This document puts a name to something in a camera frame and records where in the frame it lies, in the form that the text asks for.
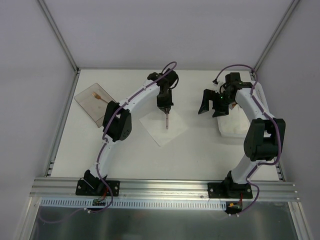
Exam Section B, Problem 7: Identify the pink handled knife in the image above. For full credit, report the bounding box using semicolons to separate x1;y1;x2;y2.
165;112;169;130

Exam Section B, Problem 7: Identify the white paper napkin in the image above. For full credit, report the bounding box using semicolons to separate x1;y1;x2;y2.
139;109;189;147

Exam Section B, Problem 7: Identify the gold fork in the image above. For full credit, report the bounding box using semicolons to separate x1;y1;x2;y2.
92;92;108;104

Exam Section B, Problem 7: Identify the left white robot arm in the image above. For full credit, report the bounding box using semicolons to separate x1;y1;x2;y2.
83;68;179;195

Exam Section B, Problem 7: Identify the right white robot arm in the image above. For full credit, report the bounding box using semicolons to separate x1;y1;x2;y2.
198;72;286;198

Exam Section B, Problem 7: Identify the white plastic basket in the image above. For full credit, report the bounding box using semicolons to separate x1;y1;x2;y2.
216;80;271;138

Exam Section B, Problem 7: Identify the transparent brown plastic tray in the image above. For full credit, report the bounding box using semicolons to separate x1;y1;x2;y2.
74;83;115;128

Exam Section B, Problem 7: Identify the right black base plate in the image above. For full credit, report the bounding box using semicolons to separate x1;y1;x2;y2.
207;182;253;199

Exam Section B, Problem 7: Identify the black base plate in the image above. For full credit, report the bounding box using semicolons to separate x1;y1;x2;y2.
75;178;121;197
207;182;253;199

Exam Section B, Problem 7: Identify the aluminium front rail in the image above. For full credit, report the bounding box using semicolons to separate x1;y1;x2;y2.
29;177;301;202

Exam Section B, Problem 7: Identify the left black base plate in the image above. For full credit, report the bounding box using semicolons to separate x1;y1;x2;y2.
75;178;121;197

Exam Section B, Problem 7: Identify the right aluminium frame post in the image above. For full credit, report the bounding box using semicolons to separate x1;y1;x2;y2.
254;0;301;71

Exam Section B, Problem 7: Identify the aluminium frame post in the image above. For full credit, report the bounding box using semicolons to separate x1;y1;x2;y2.
36;0;79;73
254;0;301;71

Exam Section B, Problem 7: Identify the white slotted cable duct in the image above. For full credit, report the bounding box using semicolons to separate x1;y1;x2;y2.
40;197;227;211

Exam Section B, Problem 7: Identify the left aluminium frame post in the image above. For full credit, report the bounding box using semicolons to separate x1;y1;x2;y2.
36;0;79;73

